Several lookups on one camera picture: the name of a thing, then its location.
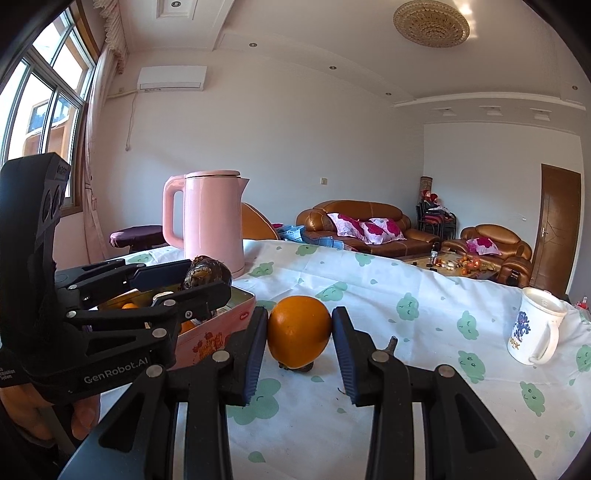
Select brown leather armchair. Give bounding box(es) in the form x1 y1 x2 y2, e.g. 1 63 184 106
455 224 533 287

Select pink curtain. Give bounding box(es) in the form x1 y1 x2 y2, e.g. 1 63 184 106
76 0 134 264

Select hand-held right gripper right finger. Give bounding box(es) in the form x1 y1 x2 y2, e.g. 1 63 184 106
331 306 539 480

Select stool with purple cover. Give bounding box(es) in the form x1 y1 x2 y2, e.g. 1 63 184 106
109 224 169 254

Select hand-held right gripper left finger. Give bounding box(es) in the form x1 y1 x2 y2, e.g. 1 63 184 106
58 305 269 480

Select blue clothes pile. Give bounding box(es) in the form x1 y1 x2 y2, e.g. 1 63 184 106
272 224 345 250

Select white air conditioner pipe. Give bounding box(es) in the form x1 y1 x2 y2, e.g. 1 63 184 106
106 88 139 153

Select pink tin box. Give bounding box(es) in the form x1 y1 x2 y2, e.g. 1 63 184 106
90 284 256 370

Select pink floral pillow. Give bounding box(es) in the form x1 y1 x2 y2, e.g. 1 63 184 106
359 218 411 245
465 237 502 256
327 212 370 241

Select white printed mug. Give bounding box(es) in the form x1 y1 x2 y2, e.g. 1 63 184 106
506 287 568 366

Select oval orange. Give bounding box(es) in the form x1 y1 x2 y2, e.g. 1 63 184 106
268 295 333 367

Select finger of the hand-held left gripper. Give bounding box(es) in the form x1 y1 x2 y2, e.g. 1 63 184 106
54 259 195 315
65 281 232 342

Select cluttered coffee table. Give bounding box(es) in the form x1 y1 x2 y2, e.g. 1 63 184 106
402 249 502 282

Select brown leather sofa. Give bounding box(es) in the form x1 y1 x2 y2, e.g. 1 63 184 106
295 200 441 258

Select stacked black chairs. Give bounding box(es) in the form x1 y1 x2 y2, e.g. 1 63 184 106
416 203 458 238

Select pink electric kettle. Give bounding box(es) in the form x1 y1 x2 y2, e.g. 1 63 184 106
163 170 250 279

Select person's left hand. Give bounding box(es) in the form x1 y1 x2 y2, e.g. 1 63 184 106
0 381 101 441

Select red cloth bundle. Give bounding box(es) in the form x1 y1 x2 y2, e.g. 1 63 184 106
421 189 451 213

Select white air conditioner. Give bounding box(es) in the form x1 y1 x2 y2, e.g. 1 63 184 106
137 65 208 92

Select round gold ceiling lamp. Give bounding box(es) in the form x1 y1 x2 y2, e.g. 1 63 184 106
393 0 471 48

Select wood framed window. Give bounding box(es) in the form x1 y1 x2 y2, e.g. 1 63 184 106
0 9 100 208

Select brown wooden door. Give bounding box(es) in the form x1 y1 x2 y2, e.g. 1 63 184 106
530 164 583 294

